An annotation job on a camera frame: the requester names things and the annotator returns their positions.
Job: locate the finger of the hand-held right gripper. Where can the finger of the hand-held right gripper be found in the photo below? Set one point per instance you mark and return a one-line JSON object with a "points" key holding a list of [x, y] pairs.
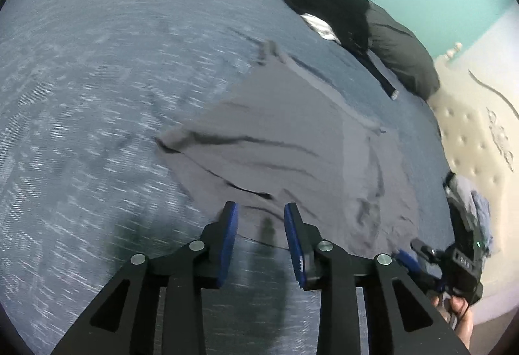
{"points": [[409, 261]]}

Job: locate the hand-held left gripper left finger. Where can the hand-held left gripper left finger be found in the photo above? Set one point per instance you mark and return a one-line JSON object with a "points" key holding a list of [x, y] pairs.
{"points": [[229, 241]]}

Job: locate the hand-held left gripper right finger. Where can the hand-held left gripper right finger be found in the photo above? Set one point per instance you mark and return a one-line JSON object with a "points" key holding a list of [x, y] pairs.
{"points": [[292, 241]]}

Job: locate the person's right hand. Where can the person's right hand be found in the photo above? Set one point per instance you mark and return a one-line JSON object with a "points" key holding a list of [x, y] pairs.
{"points": [[460, 314]]}

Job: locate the blue cloth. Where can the blue cloth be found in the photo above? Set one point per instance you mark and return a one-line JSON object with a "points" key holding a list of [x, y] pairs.
{"points": [[482, 213]]}

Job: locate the beige tufted upholstery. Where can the beige tufted upholstery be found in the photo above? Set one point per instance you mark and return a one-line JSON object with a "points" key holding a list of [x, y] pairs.
{"points": [[466, 128]]}

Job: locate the blue patterned blanket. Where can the blue patterned blanket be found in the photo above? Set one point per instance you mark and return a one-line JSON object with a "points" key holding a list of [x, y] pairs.
{"points": [[101, 95]]}

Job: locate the dark grey duvet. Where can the dark grey duvet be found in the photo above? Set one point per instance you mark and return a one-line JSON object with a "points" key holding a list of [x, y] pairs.
{"points": [[405, 55]]}

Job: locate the small white figurines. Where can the small white figurines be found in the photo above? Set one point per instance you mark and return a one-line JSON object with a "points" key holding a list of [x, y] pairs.
{"points": [[452, 50]]}

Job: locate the white and grey garment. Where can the white and grey garment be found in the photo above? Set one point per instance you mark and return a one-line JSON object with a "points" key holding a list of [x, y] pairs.
{"points": [[320, 27]]}

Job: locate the black jacket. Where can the black jacket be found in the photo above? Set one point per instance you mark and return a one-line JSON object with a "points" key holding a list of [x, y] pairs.
{"points": [[332, 2]]}

